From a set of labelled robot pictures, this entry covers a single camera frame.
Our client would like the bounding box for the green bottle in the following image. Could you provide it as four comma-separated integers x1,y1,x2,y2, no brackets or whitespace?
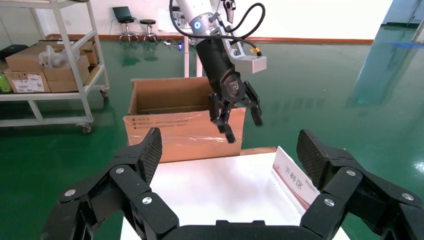
0,71,13,94

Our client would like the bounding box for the white plastic bag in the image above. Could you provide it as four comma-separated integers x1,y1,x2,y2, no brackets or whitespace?
38,45,81,70

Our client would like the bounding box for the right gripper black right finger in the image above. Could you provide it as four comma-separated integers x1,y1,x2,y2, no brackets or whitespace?
296,129,424,240

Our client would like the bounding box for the black bag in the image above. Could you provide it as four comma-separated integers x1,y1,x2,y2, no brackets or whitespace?
0,43,29,63

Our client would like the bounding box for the short looped black cable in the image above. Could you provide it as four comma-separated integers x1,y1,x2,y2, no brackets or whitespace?
222,0,267,56

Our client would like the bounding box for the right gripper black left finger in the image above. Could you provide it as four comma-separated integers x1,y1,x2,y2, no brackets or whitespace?
41,127,180,240

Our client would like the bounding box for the white metal shelf cart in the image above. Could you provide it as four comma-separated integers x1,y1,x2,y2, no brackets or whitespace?
0,0,111,135

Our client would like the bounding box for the long black arm cable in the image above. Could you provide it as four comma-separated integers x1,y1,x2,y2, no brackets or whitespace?
168,0,263,56

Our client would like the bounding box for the cardboard box with shipping label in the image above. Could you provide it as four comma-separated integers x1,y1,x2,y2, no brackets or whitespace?
3,69,53,94

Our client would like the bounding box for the black open laptop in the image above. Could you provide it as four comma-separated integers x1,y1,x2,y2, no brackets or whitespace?
111,5,137,23

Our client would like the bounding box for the acrylic sign with red text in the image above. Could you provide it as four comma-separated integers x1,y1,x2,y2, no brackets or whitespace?
271,146,321,214

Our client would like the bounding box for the small cardboard box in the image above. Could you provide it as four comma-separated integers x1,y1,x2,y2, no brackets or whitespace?
137,105,213,116

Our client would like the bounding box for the plain cardboard box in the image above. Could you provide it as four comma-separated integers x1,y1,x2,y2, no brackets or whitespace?
46,78,90,94
36,39,99,66
43,54,91,82
4,43,46,74

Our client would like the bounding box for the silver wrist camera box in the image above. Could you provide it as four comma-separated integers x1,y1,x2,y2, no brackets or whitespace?
234,55,268,75

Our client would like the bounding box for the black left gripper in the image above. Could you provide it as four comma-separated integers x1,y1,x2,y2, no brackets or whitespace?
194,38,264,144

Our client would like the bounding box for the silver camera mount bracket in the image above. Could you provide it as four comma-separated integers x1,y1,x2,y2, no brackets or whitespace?
216,28,247,60

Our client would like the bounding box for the large open cardboard box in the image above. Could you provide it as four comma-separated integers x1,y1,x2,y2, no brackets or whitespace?
123,76,277,164

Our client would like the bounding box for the black round stool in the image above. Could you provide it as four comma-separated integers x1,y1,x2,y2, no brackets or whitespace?
139,19,160,43
118,18,140,43

